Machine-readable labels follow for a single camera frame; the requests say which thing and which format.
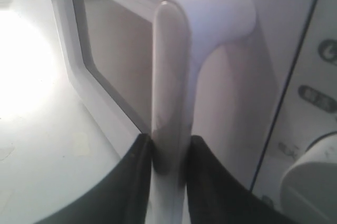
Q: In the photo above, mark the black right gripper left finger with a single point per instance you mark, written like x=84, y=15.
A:
x=121, y=197

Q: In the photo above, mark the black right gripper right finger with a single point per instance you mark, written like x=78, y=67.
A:
x=215, y=196

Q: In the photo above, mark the white microwave door with handle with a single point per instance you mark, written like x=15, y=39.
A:
x=174, y=68

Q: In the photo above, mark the white microwave oven body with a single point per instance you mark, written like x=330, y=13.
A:
x=308, y=110

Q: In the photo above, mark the upper white control knob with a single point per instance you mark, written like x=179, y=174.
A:
x=308, y=188

